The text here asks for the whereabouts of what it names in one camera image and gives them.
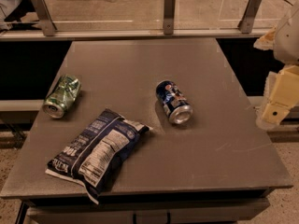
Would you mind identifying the left metal bracket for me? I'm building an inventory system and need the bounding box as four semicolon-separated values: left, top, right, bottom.
31;0;56;36

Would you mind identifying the middle metal bracket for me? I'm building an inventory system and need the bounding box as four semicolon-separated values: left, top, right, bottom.
163;0;176;35

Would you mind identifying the metal rail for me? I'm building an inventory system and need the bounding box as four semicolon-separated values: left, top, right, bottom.
0;28;268;41

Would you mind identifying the right metal bracket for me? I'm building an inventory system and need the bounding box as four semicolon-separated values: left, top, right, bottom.
237;0;262;34

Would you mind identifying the metal bracket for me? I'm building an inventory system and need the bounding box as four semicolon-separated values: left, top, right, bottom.
237;0;262;34
31;0;56;36
163;0;176;35

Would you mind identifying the dark blue chip bag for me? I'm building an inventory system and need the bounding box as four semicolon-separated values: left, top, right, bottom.
46;109;150;204

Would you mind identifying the dark table cabinet base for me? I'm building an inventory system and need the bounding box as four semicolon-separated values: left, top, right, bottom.
15;190;270;224

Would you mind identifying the glass barrier panel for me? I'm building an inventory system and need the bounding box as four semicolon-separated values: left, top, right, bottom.
27;0;291;31

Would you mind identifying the crushed green soda can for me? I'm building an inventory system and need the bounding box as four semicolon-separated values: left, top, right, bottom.
42;75;81;119

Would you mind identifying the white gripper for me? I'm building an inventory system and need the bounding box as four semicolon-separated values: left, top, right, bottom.
253;2;299;130

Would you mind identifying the blue pepsi can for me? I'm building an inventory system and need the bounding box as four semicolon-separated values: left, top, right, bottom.
156;80;192;125

